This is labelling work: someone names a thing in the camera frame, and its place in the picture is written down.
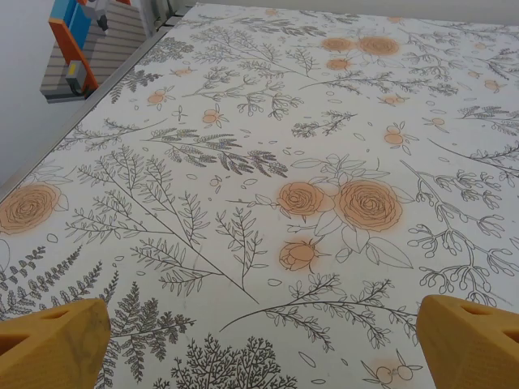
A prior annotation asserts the floral print tablecloth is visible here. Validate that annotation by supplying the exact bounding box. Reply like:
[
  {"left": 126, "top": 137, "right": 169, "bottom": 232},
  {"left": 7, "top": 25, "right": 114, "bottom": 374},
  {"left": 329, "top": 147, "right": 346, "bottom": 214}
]
[{"left": 0, "top": 2, "right": 519, "bottom": 389}]

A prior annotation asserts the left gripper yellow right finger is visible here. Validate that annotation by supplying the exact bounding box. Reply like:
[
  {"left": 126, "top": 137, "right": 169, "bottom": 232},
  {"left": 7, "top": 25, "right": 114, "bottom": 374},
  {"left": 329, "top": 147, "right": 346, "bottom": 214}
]
[{"left": 417, "top": 294, "right": 519, "bottom": 389}]

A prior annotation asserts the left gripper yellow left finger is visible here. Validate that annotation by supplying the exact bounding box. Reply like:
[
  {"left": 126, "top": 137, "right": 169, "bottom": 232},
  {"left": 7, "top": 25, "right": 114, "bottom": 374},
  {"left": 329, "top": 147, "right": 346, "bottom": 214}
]
[{"left": 0, "top": 298, "right": 111, "bottom": 389}]

